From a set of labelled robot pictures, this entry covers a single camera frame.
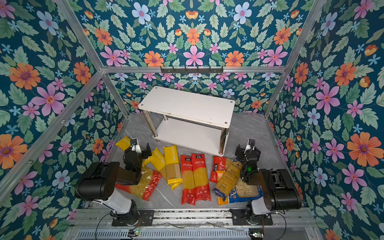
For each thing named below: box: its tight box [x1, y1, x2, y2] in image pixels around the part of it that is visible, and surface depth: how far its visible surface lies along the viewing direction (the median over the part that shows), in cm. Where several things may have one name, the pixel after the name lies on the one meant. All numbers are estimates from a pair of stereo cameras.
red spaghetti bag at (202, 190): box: [192, 153, 211, 202], surface depth 86 cm
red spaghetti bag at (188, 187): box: [180, 154, 197, 206], surface depth 84 cm
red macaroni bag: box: [115, 167, 162, 201], surface depth 82 cm
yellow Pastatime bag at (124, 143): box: [116, 136, 131, 152], surface depth 103 cm
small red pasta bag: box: [209, 156, 227, 184], surface depth 88 cm
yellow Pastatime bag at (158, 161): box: [142, 147, 168, 181], surface depth 93 cm
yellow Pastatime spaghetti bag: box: [163, 145, 183, 191], surface depth 90 cm
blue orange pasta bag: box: [218, 178, 264, 206], surface depth 80 cm
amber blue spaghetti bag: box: [212, 160, 243, 202], surface depth 78 cm
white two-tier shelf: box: [138, 86, 235, 156], surface depth 82 cm
